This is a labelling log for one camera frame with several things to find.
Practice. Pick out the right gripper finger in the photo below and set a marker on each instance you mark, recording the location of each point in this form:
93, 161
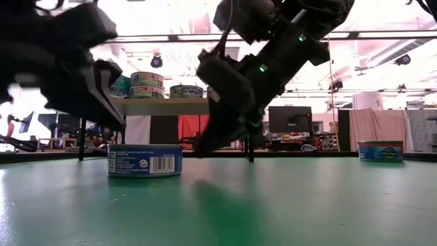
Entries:
228, 133

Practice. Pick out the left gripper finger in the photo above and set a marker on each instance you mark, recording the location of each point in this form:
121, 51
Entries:
102, 99

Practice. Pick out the silver can teal yellow label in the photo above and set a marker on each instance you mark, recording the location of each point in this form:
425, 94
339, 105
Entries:
211, 94

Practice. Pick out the large green can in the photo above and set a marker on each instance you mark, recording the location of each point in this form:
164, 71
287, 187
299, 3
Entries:
147, 79

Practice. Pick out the silver can green label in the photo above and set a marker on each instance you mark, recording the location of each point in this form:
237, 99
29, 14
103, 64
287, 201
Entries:
186, 91

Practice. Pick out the blue label tuna can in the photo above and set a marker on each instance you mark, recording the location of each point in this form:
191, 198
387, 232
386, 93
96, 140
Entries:
143, 160

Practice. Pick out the gold-lid seafood can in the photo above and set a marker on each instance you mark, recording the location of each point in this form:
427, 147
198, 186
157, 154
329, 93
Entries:
380, 153

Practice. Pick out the black background robot arm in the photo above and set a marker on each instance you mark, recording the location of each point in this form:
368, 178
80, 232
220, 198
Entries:
189, 140

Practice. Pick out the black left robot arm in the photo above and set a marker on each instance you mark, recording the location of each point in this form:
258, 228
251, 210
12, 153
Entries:
85, 24

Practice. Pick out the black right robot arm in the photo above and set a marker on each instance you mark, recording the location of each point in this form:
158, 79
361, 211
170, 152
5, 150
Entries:
259, 17

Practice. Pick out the wooden shelf black legs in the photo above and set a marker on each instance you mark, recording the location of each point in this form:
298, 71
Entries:
160, 106

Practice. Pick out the red cloth panel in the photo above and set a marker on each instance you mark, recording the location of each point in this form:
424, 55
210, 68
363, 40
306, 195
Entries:
189, 126

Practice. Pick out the white cloth panel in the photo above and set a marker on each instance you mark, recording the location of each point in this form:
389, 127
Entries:
136, 130

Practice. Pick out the dark blue partition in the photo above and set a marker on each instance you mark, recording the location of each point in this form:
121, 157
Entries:
44, 121

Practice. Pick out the black ceiling spotlight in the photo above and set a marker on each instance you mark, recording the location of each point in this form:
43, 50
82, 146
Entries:
156, 61
337, 84
403, 59

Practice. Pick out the small tilted monitor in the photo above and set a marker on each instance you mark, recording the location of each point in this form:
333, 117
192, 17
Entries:
25, 121

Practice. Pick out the wooden background table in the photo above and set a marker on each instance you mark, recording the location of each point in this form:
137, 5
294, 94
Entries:
58, 140

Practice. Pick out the black monitor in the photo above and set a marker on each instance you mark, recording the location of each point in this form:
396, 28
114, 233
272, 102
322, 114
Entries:
290, 119

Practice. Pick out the black cloth panel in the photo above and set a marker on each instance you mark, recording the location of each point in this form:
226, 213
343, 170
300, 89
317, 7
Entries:
164, 130

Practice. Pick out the green table mat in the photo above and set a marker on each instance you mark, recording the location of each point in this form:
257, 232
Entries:
218, 212

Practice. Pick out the white round column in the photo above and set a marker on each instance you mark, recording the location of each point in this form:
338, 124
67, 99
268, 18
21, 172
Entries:
368, 100

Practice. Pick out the pink curtain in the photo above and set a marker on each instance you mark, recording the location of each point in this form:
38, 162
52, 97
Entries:
375, 123

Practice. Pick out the grey ceiling air duct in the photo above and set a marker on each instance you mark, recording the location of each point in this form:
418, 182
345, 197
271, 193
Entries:
392, 53

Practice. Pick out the black ceiling light rail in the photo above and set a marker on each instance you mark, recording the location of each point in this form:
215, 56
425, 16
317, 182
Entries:
392, 34

